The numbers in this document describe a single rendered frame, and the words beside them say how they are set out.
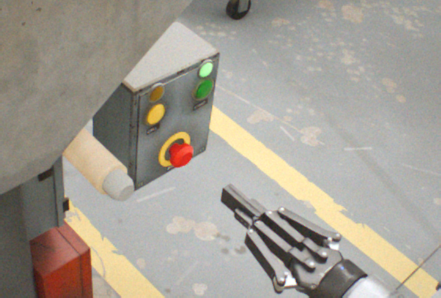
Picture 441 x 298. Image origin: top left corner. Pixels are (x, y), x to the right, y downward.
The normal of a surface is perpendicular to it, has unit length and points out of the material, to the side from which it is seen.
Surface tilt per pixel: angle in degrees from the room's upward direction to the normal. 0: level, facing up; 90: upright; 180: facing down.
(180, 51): 0
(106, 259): 0
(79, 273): 90
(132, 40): 90
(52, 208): 90
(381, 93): 0
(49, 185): 90
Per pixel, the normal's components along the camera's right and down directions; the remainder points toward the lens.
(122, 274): 0.11, -0.73
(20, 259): 0.69, 0.54
